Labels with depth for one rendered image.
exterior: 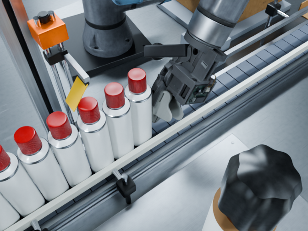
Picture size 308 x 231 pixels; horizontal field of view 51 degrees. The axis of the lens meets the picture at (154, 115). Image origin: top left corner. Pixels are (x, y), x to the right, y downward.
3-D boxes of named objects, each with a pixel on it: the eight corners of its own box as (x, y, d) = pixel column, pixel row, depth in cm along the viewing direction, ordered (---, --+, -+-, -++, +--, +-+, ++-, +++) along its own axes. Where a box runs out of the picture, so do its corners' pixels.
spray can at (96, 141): (97, 180, 66) (79, 120, 50) (86, 162, 69) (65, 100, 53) (119, 167, 68) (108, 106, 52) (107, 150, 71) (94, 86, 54)
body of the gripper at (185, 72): (179, 108, 59) (211, 52, 53) (151, 82, 64) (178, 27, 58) (203, 105, 65) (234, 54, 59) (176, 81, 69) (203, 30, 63)
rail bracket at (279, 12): (272, 55, 97) (291, 8, 84) (254, 43, 101) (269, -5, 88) (279, 51, 98) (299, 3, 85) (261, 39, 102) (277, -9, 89)
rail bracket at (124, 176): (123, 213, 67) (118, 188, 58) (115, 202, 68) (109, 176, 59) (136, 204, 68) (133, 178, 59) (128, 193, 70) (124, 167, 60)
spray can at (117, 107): (120, 166, 68) (110, 105, 52) (106, 150, 71) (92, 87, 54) (139, 152, 70) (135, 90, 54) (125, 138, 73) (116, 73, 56)
